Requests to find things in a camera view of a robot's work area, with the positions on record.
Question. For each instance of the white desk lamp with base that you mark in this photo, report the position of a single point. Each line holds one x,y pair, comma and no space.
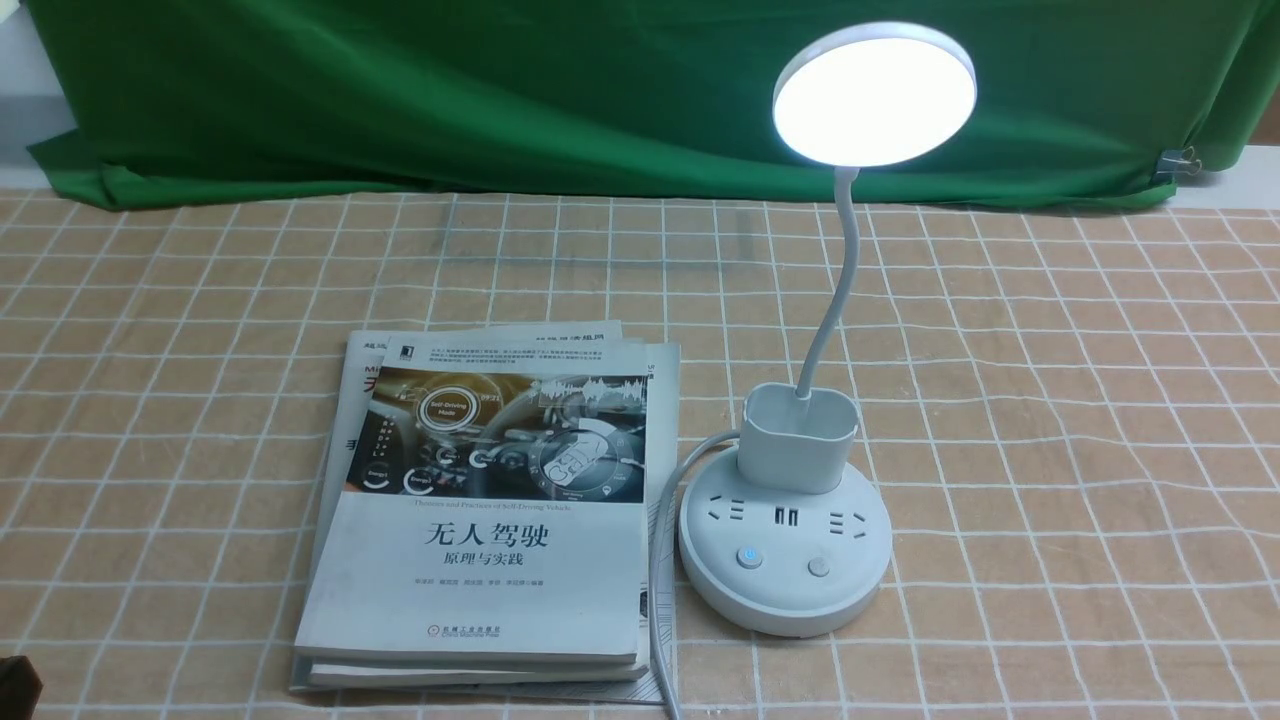
780,533

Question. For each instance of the bottom book in stack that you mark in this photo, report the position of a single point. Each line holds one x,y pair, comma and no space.
661,443

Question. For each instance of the top self-driving book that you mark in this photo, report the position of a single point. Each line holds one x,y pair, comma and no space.
494,509

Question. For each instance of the checkered orange tablecloth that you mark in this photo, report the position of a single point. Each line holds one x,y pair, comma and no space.
1072,418

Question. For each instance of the green backdrop cloth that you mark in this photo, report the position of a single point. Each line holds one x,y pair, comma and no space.
210,102

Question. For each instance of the metal binder clip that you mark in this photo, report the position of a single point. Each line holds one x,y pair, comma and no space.
1176,163

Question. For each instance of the dark object at corner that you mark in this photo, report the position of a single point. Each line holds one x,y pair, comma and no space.
20,688

